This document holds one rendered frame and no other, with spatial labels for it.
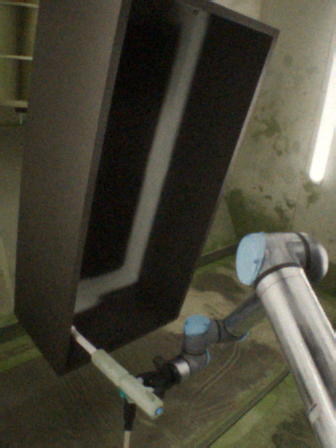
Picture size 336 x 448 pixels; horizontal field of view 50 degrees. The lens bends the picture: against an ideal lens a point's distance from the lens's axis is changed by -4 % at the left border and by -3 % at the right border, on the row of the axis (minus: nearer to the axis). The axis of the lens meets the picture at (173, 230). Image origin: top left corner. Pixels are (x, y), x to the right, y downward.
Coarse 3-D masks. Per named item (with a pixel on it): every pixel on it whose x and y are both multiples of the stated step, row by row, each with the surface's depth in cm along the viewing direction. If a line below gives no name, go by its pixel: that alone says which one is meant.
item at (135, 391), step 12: (72, 336) 131; (96, 360) 120; (108, 360) 119; (108, 372) 116; (120, 372) 115; (120, 384) 113; (132, 384) 111; (132, 396) 109; (144, 396) 107; (156, 396) 108; (132, 408) 114; (144, 408) 106; (156, 408) 104; (132, 420) 117
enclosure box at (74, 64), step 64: (64, 0) 82; (128, 0) 70; (192, 0) 80; (64, 64) 86; (128, 64) 119; (192, 64) 133; (256, 64) 116; (64, 128) 91; (128, 128) 134; (192, 128) 139; (64, 192) 96; (128, 192) 152; (192, 192) 145; (64, 256) 103; (128, 256) 176; (192, 256) 152; (64, 320) 111; (128, 320) 156
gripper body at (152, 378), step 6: (168, 366) 127; (150, 372) 123; (156, 372) 123; (174, 372) 125; (150, 378) 120; (156, 378) 121; (162, 378) 121; (174, 378) 126; (144, 384) 122; (150, 384) 118; (156, 384) 118; (162, 384) 120; (168, 384) 126; (162, 390) 121; (162, 396) 122
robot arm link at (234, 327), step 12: (312, 240) 86; (312, 252) 84; (324, 252) 87; (312, 264) 84; (324, 264) 87; (312, 276) 87; (252, 300) 113; (240, 312) 120; (252, 312) 114; (264, 312) 111; (228, 324) 128; (240, 324) 122; (252, 324) 120; (228, 336) 131; (240, 336) 130
